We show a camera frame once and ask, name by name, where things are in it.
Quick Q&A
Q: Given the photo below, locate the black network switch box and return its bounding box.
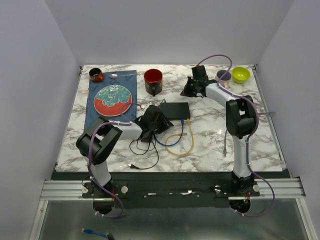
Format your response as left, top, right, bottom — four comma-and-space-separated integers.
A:
159, 102, 191, 120

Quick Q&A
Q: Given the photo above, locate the blue ethernet cable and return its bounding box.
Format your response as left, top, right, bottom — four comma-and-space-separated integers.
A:
153, 119, 186, 147

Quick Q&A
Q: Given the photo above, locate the grey ethernet cable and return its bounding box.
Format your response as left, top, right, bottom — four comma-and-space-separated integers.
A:
223, 111, 277, 157

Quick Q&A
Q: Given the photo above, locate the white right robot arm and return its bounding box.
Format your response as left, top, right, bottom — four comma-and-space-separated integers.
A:
180, 65, 259, 196

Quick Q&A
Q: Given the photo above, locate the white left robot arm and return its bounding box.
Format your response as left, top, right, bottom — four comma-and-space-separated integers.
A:
76, 105, 174, 198

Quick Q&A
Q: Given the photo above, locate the pink mug purple inside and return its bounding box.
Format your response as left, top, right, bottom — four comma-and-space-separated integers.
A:
214, 69, 232, 88

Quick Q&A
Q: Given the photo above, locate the black mug red inside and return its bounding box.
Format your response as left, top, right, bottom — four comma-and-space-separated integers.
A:
143, 68, 163, 97

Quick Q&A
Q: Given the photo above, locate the lime green bowl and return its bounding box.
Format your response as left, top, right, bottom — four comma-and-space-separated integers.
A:
231, 66, 251, 84

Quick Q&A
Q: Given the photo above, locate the blue placemat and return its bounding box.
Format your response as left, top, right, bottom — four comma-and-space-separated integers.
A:
84, 70, 137, 129

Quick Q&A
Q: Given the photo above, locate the red and teal plate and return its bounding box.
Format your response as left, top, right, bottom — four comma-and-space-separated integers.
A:
93, 84, 133, 117

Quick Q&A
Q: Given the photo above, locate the silver spoon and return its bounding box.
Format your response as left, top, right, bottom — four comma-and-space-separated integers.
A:
108, 73, 137, 79

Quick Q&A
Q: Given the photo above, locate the small brown cup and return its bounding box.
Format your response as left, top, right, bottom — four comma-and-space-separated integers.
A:
89, 67, 104, 83

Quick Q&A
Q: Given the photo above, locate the black power cord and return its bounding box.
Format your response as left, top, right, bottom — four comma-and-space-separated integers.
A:
128, 98, 167, 171

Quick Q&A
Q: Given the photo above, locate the yellow ethernet cable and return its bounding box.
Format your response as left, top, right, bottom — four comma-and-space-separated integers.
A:
164, 119, 195, 157

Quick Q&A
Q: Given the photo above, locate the black mounting base plate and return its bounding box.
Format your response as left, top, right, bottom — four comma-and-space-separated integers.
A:
51, 171, 293, 210

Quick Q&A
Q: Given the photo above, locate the aluminium rail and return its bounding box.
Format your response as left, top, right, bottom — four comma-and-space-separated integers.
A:
40, 178, 306, 201

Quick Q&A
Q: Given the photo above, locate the blue cable on floor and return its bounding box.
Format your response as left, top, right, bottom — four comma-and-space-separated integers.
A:
82, 227, 113, 240

